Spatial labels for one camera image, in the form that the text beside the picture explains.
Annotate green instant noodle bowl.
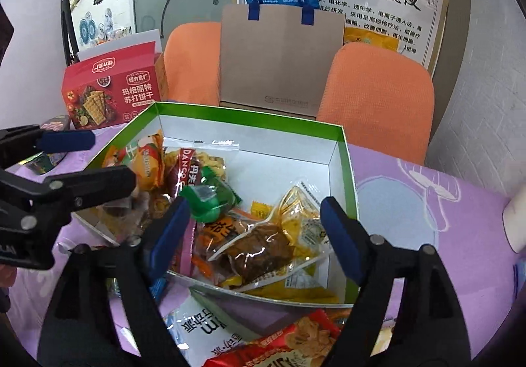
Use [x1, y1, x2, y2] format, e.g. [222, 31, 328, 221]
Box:
[22, 114, 72, 174]

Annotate red snack packet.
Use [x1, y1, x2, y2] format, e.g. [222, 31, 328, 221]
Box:
[203, 309, 354, 367]

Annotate green and white box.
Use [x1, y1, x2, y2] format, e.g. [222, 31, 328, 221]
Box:
[72, 101, 360, 308]

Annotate clear cookie packet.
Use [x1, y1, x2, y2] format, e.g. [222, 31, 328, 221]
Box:
[164, 141, 241, 203]

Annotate wall poster with large characters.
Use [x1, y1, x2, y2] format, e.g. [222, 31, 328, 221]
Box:
[232, 0, 448, 72]

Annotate orange chip packet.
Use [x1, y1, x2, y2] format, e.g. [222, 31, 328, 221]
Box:
[101, 133, 167, 193]

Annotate yellow packet with white label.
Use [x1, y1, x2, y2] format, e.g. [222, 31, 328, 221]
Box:
[273, 182, 335, 269]

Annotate yellow snack packet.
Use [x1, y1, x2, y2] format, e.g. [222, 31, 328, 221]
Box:
[218, 268, 342, 304]

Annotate small green packet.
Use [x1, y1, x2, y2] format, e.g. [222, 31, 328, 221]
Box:
[179, 170, 243, 224]

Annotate brown paper bag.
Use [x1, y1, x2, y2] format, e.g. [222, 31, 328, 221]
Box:
[219, 3, 346, 121]

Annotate pink-edged clear snack packet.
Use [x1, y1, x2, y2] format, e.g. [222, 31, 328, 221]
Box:
[166, 223, 198, 281]

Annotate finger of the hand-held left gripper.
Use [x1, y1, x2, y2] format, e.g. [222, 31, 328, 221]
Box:
[0, 125, 96, 171]
[0, 165, 137, 237]

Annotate blue wall decor plates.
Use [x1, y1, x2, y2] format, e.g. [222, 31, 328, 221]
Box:
[78, 8, 113, 45]

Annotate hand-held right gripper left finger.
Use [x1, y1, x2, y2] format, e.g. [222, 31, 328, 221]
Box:
[37, 196, 194, 367]

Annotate orange chair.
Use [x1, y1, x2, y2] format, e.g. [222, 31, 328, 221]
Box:
[158, 21, 223, 107]
[316, 42, 435, 166]

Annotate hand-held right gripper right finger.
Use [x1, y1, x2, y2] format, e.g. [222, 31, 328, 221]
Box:
[320, 196, 471, 367]

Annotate white snack packet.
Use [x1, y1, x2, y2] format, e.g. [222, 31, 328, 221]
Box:
[162, 295, 264, 367]

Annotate red cracker box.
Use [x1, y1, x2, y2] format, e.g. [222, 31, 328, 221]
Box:
[61, 29, 167, 130]

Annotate clear packet of brown snack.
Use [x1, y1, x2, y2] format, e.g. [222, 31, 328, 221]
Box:
[205, 215, 329, 294]

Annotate clear packet with orange label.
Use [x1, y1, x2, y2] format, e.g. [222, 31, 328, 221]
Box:
[191, 207, 264, 281]

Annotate white kettle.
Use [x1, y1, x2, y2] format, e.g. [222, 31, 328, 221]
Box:
[502, 186, 526, 255]

